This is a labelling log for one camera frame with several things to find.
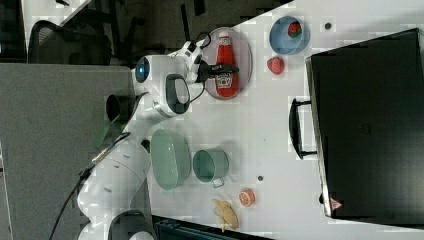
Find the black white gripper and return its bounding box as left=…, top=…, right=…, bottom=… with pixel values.
left=196, top=61, right=239, bottom=82

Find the red ketchup bottle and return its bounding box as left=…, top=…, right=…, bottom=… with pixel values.
left=215, top=32, right=238, bottom=98

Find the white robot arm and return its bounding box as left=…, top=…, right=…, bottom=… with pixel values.
left=77, top=41, right=238, bottom=240

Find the grey round plate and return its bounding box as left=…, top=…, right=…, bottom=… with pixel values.
left=203, top=27, right=253, bottom=100

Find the strawberry on table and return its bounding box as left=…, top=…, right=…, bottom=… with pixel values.
left=267, top=56, right=285, bottom=75

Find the blue small bowl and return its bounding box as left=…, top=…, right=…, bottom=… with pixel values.
left=269, top=16, right=310, bottom=55

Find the green mug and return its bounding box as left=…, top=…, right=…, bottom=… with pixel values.
left=193, top=148, right=229, bottom=188

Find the green perforated colander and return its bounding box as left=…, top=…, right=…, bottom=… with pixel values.
left=150, top=129, right=191, bottom=190

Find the small black pot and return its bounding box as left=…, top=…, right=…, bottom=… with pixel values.
left=106, top=95, right=135, bottom=123

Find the strawberry inside blue bowl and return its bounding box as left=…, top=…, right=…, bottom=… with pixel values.
left=288, top=21, right=302, bottom=38

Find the black office chair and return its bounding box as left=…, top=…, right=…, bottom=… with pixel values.
left=27, top=20, right=112, bottom=66

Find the orange half slice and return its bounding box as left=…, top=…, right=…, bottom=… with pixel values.
left=239, top=189, right=255, bottom=207

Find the peeled banana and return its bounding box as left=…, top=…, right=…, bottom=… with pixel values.
left=212, top=199, right=239, bottom=231

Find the silver black toaster oven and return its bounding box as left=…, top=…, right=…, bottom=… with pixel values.
left=305, top=28, right=424, bottom=229

